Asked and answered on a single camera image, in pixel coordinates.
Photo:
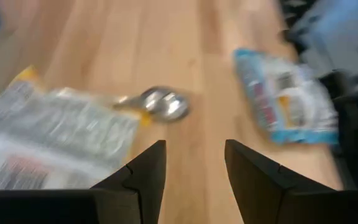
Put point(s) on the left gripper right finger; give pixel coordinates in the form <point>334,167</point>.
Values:
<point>291,202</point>

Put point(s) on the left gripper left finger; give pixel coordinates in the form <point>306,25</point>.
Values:
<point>73,207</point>

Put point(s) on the yellow ramen packet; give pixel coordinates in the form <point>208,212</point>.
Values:
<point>57,133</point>

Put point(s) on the blue ramen packet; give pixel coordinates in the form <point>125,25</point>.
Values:
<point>287,102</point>

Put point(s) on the shiny metal spoon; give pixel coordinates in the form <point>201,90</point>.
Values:
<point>166,104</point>

